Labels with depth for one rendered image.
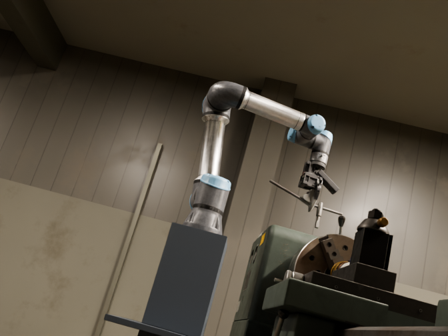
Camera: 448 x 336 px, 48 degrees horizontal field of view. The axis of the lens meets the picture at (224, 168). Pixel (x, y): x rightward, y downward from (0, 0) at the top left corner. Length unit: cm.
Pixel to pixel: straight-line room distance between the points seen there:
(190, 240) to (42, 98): 371
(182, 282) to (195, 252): 11
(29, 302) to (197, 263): 313
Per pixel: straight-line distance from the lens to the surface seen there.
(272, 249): 202
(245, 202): 432
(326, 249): 186
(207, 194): 184
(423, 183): 498
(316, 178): 216
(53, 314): 467
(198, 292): 174
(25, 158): 509
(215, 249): 175
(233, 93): 201
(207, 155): 204
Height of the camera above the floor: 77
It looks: 18 degrees up
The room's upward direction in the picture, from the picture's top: 16 degrees clockwise
